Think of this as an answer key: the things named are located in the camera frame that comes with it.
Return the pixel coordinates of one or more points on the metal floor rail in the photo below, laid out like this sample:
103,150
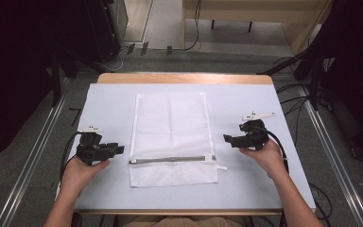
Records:
28,164
337,164

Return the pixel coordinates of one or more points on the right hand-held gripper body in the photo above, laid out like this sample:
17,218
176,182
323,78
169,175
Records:
252,137

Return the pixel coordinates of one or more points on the dark cabinet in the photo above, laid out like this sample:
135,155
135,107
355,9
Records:
107,25

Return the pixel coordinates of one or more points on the black metal stand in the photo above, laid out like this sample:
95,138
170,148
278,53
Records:
55,82
313,78

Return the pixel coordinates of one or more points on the person's tan trousers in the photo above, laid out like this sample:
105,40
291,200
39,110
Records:
182,221

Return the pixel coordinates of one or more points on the white mesh laundry bag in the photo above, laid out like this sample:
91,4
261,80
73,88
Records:
173,132

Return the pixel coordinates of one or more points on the light blue table mat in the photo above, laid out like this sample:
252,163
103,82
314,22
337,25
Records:
233,94

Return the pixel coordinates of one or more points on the person's left hand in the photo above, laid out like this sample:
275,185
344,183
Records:
80,175

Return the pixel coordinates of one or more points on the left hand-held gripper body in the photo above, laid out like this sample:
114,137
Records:
91,153

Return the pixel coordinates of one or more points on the person's right hand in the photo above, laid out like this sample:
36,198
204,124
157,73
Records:
266,157

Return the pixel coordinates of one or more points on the light wooden furniture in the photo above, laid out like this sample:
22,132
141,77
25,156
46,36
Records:
264,12

